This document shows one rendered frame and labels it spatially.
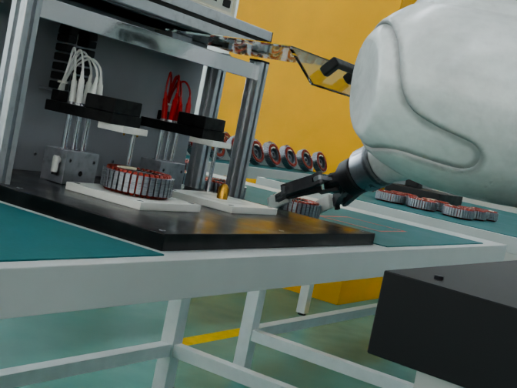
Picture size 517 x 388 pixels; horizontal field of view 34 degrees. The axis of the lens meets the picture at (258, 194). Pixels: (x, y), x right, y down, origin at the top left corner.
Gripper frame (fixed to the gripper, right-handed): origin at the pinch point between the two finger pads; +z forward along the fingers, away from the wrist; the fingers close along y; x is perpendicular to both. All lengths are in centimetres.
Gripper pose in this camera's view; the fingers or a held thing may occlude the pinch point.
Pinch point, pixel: (295, 205)
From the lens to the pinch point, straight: 183.2
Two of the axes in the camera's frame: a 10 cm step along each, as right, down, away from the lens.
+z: -6.2, 3.3, 7.1
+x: -1.2, -9.4, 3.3
